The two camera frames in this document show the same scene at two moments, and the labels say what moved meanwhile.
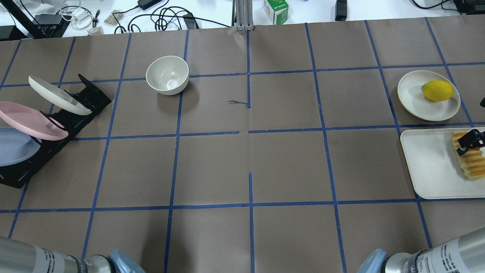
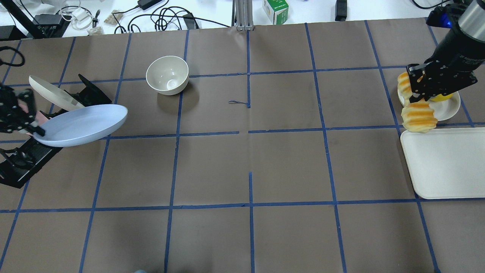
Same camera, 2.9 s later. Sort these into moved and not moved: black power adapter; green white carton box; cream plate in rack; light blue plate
Moved: light blue plate
Not moved: green white carton box; cream plate in rack; black power adapter
